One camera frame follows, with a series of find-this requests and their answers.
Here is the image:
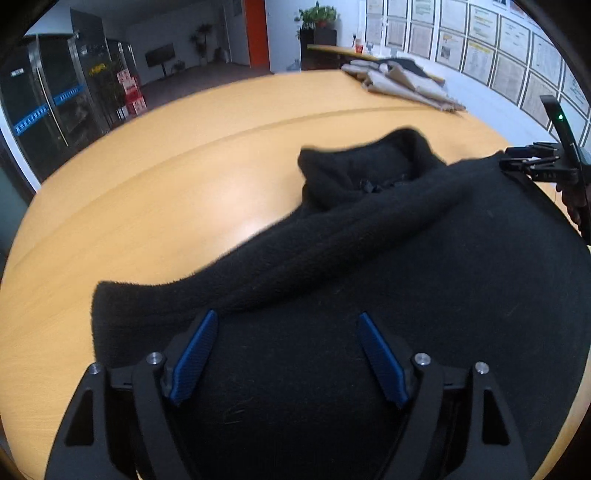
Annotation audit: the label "small potted plant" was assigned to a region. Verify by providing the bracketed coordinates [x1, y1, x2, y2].
[191, 23, 214, 70]

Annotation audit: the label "black glass door cabinets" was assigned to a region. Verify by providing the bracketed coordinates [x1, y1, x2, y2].
[0, 8, 139, 183]

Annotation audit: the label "stack of red boxes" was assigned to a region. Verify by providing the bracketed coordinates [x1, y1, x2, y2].
[115, 69, 147, 117]

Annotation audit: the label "orange pillar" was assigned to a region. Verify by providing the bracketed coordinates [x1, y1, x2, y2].
[243, 0, 270, 73]

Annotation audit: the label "potted plant in black planter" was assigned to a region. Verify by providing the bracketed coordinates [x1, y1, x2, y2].
[294, 1, 339, 71]

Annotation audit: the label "person's right hand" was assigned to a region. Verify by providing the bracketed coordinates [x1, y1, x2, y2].
[560, 184, 591, 245]

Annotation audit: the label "dark garment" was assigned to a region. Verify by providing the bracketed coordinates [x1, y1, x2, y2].
[376, 58, 446, 85]

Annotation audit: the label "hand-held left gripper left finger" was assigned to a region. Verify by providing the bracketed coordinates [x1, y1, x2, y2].
[44, 309, 220, 480]

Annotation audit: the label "beige folded clothes pile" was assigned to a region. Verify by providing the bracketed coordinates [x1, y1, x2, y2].
[341, 59, 468, 113]

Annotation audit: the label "wall of framed documents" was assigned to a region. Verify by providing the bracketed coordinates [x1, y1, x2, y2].
[365, 0, 591, 148]

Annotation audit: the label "black fleece sweater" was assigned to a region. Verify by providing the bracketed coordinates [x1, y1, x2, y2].
[90, 127, 591, 480]

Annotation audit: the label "black monitor on stand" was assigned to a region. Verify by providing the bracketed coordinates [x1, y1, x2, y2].
[144, 43, 176, 83]

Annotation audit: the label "curved wooden counter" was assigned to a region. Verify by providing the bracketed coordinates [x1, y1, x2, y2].
[307, 44, 386, 63]

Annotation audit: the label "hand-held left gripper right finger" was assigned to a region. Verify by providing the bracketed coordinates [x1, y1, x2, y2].
[358, 311, 532, 480]

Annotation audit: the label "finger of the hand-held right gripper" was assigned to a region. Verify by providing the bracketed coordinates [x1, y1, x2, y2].
[499, 158, 580, 182]
[505, 143, 562, 161]

